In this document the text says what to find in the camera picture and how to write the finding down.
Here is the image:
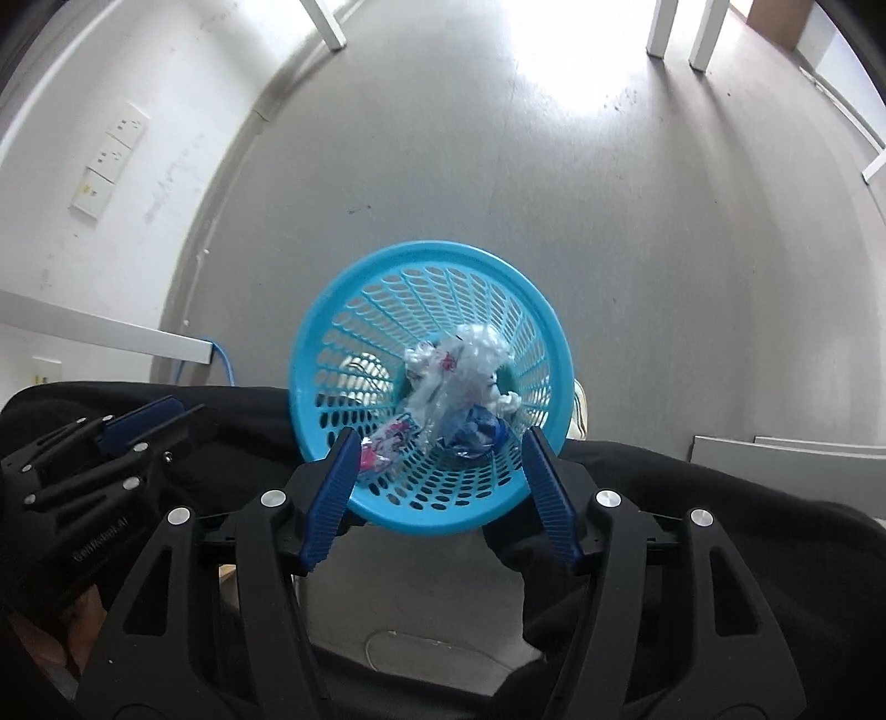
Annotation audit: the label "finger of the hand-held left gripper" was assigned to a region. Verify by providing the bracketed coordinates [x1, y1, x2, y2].
[20, 405, 210, 512]
[0, 396, 187, 480]

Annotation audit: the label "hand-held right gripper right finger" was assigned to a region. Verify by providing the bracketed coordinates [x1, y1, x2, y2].
[521, 425, 811, 720]

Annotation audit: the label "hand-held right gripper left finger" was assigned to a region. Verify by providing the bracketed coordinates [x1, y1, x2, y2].
[73, 428, 364, 720]

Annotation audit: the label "pink and blue snack wrapper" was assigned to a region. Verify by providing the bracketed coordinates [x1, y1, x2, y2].
[358, 413, 421, 476]

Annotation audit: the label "clear plastic wrap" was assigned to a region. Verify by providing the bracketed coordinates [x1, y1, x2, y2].
[405, 324, 518, 451]

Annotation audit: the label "white plastic bag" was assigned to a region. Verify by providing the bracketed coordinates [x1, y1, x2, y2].
[405, 342, 452, 416]

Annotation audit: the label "blue plastic basket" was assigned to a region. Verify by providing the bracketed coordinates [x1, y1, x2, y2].
[287, 240, 575, 537]

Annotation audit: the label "person's left hand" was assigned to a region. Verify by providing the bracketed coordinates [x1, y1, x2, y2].
[59, 585, 110, 676]

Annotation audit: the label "white shoe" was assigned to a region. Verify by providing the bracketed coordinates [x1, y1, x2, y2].
[566, 379, 591, 442]
[338, 353, 397, 404]

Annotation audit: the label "person's black pants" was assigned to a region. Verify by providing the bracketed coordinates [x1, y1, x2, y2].
[0, 379, 886, 720]

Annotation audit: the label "brown cabinet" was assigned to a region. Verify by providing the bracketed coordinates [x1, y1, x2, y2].
[746, 0, 812, 52]

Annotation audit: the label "white wall trunking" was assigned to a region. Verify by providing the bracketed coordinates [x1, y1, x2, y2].
[0, 289, 213, 365]

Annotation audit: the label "blue cable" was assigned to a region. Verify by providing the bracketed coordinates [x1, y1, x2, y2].
[173, 339, 240, 389]

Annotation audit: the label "white cable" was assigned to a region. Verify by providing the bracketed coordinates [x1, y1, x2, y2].
[363, 625, 514, 674]

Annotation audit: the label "white wall outlet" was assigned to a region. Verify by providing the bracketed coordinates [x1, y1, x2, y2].
[68, 169, 118, 222]
[86, 134, 137, 185]
[112, 101, 152, 151]

